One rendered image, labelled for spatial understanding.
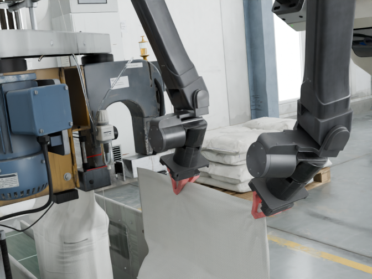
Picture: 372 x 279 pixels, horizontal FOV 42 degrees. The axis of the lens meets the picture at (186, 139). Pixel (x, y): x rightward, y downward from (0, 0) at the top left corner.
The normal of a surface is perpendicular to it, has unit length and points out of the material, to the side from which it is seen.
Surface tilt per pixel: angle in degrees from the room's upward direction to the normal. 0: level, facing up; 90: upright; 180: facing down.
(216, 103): 90
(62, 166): 90
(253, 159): 79
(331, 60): 118
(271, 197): 46
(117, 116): 90
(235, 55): 90
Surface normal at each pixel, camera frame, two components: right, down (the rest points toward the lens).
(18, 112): -0.48, 0.19
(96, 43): 0.97, -0.05
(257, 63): -0.79, 0.18
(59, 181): 0.60, 0.08
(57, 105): 0.88, 0.00
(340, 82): 0.37, 0.44
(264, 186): 0.36, -0.61
